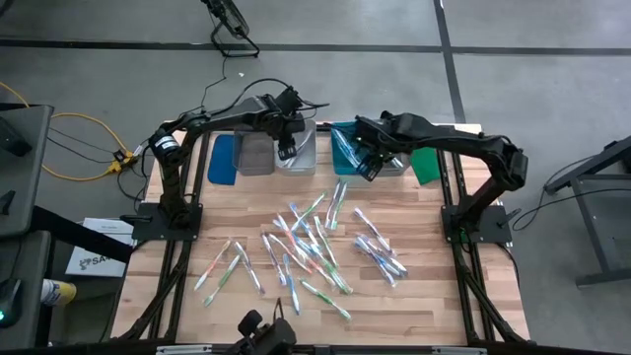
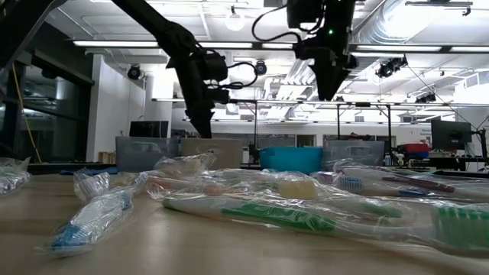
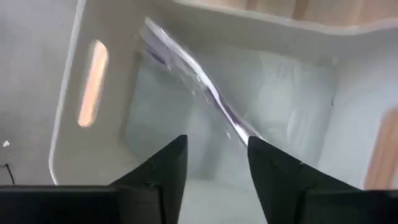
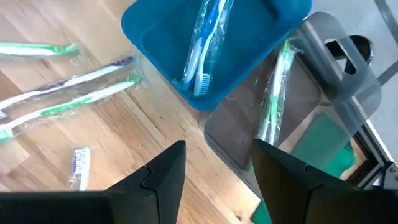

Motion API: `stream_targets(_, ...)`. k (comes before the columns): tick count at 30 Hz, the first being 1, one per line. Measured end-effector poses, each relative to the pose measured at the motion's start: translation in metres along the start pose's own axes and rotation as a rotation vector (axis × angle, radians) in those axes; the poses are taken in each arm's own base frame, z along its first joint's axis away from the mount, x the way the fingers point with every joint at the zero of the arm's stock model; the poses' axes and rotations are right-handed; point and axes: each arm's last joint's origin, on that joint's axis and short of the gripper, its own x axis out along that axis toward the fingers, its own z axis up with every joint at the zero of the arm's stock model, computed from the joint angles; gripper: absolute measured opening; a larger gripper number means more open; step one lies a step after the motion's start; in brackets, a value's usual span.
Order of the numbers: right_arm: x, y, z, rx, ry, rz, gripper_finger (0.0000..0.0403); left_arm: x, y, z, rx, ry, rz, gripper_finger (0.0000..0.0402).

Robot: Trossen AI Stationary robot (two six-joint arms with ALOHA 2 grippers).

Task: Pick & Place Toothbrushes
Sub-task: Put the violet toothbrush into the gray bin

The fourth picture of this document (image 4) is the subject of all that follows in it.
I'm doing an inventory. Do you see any green toothbrush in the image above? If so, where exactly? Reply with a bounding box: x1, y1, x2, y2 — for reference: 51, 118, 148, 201
255, 74, 277, 142
264, 39, 299, 146
0, 42, 78, 60
0, 76, 144, 144

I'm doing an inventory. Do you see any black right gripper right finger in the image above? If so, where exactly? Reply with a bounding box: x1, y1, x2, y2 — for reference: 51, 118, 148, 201
251, 138, 398, 224

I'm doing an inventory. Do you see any clear translucent plastic bin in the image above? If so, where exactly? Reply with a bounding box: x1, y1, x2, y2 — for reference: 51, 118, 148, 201
203, 11, 384, 200

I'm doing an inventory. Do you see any blue plastic bin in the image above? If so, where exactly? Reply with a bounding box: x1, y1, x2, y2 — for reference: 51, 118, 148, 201
120, 0, 313, 112

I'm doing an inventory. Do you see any blue toothbrush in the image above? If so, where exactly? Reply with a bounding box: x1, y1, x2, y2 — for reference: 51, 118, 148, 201
182, 0, 218, 93
192, 0, 229, 97

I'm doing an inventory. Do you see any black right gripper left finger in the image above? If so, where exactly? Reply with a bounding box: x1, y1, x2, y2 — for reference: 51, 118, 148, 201
0, 139, 187, 224

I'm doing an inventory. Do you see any green mat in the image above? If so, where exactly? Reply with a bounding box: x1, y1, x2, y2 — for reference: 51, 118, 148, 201
251, 111, 358, 224

